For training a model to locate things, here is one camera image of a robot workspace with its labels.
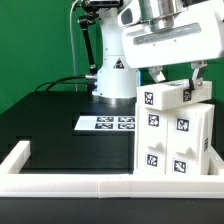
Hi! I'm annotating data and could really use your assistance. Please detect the white hanging cable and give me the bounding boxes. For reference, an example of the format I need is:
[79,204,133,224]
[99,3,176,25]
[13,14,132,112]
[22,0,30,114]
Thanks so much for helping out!
[69,0,82,92]

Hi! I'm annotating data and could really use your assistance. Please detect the white marker base plate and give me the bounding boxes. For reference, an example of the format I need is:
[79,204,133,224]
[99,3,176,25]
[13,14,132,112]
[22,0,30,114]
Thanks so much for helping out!
[74,116,135,131]

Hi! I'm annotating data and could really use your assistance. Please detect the white cabinet top block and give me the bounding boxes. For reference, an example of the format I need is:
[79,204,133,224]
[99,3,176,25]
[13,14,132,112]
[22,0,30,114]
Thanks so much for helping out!
[137,79,212,110]

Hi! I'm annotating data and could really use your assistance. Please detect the white cabinet door panel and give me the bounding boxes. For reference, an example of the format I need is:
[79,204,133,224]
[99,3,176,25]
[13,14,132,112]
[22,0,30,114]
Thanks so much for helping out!
[135,106,168,175]

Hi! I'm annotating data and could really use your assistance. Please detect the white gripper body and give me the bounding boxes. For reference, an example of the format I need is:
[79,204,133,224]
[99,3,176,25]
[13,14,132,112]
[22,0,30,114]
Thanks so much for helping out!
[122,10,224,68]

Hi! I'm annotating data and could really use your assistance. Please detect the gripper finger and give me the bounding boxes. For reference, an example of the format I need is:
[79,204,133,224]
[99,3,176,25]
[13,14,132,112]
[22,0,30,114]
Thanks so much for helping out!
[149,66,166,83]
[189,61,207,90]

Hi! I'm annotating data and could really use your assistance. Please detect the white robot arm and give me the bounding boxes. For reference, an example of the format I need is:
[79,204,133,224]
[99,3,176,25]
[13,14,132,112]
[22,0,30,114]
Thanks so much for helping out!
[95,0,224,104]

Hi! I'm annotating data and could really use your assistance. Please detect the white border frame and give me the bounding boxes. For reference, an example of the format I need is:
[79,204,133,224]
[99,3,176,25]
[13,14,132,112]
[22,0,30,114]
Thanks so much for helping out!
[0,141,224,199]

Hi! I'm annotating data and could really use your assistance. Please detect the black cables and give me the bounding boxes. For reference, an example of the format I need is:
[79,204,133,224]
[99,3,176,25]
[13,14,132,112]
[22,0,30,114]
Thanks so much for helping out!
[34,75,98,92]

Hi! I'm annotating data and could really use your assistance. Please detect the white cabinet body box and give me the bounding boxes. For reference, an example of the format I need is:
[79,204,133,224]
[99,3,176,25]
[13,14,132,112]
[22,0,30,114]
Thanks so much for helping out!
[134,103,214,175]

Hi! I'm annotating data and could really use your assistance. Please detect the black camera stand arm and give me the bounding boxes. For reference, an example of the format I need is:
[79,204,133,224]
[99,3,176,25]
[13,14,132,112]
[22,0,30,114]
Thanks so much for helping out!
[75,0,124,76]

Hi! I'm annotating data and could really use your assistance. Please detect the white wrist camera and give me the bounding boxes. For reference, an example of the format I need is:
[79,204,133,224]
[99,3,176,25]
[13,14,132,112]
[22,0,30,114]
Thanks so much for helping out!
[118,0,141,28]

